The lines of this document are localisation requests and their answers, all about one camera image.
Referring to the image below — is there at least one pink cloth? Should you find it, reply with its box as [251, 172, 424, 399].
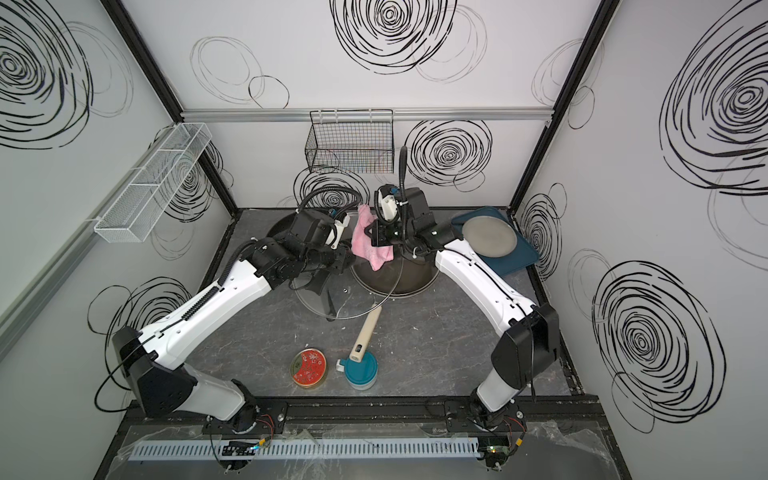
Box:
[351, 204, 394, 272]

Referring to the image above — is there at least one glass pot lid black knob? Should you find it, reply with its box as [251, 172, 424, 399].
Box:
[292, 251, 406, 321]

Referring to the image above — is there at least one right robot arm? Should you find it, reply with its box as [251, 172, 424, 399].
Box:
[352, 184, 560, 428]

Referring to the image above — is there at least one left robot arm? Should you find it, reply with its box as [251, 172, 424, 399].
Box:
[112, 209, 353, 433]

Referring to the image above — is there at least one black frying pan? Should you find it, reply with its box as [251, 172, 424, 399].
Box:
[268, 209, 338, 322]

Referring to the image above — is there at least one teal tray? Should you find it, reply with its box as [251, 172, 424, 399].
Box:
[451, 206, 539, 276]

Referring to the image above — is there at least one grey round plate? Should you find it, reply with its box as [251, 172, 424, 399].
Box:
[462, 216, 518, 258]

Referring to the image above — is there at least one teal lidded cup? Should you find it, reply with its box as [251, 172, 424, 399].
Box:
[336, 351, 378, 391]

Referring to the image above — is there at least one white mesh shelf basket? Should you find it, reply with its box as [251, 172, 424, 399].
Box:
[94, 123, 212, 243]

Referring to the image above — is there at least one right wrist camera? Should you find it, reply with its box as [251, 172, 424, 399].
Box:
[375, 190, 399, 224]

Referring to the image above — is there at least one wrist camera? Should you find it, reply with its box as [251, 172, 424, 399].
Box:
[375, 190, 399, 224]
[326, 214, 350, 250]

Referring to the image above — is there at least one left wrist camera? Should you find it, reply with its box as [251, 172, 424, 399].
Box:
[326, 214, 350, 250]

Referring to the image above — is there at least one black wire basket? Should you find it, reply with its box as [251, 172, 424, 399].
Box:
[304, 109, 395, 174]

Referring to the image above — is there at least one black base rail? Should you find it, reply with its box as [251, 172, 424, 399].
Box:
[118, 395, 607, 435]

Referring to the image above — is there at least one white slotted cable duct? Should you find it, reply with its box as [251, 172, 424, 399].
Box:
[127, 438, 482, 461]

